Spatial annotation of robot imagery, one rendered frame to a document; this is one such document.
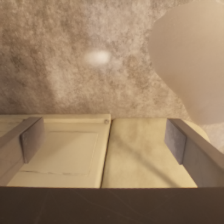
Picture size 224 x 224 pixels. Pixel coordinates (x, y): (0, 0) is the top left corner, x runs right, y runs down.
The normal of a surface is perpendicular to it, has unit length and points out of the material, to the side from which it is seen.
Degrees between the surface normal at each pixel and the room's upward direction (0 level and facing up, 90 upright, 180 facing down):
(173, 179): 90
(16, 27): 0
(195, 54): 0
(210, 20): 0
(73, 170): 90
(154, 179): 90
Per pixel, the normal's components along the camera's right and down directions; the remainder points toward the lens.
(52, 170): -0.11, -0.76
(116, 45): -0.11, 0.65
